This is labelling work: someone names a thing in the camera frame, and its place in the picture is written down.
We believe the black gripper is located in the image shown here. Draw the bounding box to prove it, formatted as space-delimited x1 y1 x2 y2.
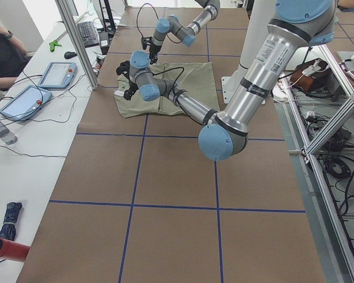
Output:
116 60 138 101
141 37 161 64

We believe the olive green long-sleeve shirt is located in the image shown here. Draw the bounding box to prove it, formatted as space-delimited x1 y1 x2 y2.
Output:
114 61 220 119

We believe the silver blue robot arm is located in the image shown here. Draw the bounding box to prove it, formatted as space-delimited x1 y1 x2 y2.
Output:
116 1 337 160
141 0 221 64

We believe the white Miniso hang tag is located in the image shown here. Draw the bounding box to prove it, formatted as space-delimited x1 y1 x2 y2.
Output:
114 90 124 97

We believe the black computer mouse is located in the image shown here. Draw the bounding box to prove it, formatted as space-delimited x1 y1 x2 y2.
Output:
64 51 77 60

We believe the black keyboard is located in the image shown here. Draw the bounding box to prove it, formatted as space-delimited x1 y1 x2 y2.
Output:
77 21 99 48

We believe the far blue teach pendant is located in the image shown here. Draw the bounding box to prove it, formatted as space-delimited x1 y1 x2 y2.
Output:
37 62 77 90

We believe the blue teach pendant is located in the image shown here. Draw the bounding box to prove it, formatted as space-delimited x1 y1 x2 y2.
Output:
0 85 52 121
37 62 77 90

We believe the green plastic tool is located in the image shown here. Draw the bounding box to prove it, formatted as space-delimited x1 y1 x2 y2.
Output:
49 40 62 52

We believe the near blue teach pendant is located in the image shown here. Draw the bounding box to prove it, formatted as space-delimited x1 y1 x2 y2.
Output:
0 85 52 121

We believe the person in black shirt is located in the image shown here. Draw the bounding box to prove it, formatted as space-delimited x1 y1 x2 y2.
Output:
0 25 30 91

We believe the clear water bottle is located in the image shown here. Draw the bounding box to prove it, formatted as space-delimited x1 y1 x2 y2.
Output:
0 121 18 145

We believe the white power strip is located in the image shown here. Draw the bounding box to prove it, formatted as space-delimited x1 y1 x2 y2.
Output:
302 60 329 77

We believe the brown cardboard box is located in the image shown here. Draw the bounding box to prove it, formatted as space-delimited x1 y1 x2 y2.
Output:
289 58 345 101

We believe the red cylinder tube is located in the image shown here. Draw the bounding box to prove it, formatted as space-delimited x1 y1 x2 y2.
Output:
0 238 30 262

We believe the grey aluminium frame post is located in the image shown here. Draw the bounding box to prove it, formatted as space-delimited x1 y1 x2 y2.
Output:
55 0 99 90

